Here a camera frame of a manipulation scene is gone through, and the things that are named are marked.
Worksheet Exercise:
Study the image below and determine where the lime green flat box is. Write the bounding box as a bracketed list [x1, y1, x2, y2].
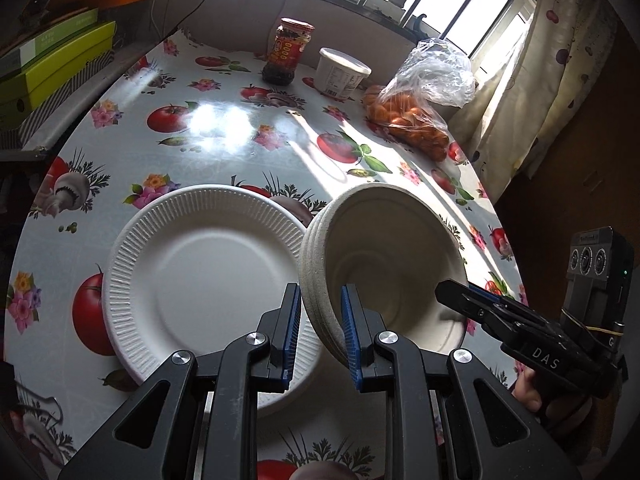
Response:
[20, 20, 118, 111]

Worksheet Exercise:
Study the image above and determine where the person's right hand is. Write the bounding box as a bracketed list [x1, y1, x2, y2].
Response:
[510, 365, 548, 418]

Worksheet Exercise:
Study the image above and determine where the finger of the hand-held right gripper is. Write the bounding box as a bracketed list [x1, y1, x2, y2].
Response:
[435, 279, 522, 344]
[466, 282, 547, 322]

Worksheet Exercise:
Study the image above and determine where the green white flat box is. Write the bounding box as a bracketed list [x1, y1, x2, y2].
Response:
[0, 7, 101, 81]

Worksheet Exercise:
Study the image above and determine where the dark wooden cabinet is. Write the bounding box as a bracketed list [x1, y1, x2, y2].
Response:
[495, 25, 640, 261]

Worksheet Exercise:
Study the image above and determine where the white foam plate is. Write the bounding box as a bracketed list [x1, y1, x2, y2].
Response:
[112, 340, 321, 417]
[102, 185, 321, 391]
[107, 330, 321, 406]

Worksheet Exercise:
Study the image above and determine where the red label sauce jar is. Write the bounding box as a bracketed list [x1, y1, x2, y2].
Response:
[262, 17, 316, 86]

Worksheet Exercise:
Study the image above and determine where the power cable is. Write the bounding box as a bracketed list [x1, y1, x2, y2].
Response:
[150, 0, 292, 41]

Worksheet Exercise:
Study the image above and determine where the plastic bag of oranges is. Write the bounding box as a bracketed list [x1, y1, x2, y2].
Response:
[362, 37, 476, 161]

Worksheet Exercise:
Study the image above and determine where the cream spotted curtain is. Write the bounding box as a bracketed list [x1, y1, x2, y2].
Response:
[470, 0, 621, 201]

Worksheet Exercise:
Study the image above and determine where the fruit print tablecloth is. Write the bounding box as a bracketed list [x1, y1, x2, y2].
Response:
[5, 27, 531, 480]

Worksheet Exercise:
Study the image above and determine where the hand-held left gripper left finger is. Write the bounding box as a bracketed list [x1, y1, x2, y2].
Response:
[57, 283, 303, 480]

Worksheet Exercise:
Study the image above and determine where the white plastic tub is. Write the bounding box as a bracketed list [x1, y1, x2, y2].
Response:
[314, 47, 372, 98]

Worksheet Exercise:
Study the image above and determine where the green boxes stack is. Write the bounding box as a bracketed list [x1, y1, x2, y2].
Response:
[0, 35, 166, 161]

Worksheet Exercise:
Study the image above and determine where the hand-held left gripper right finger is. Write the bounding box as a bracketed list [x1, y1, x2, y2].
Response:
[341, 283, 583, 480]

